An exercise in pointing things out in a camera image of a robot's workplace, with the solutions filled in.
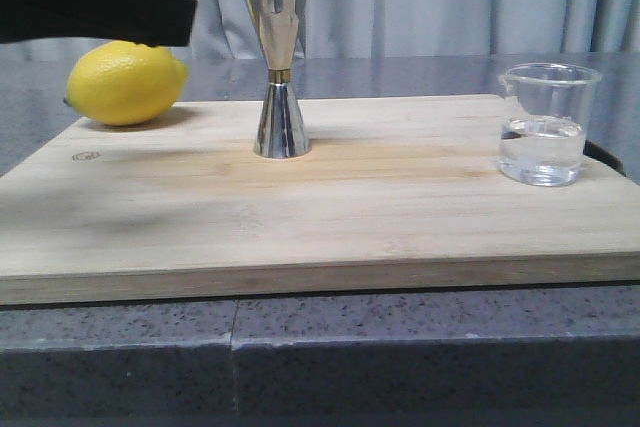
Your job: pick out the steel double jigger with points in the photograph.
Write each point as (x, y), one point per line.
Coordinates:
(281, 132)

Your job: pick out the wooden cutting board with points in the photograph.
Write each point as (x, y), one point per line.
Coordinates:
(396, 192)

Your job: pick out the black cutting board handle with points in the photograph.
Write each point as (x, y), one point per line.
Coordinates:
(600, 154)

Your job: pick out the clear glass beaker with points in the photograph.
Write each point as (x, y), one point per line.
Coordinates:
(547, 112)

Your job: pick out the yellow lemon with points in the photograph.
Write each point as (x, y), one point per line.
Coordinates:
(122, 83)

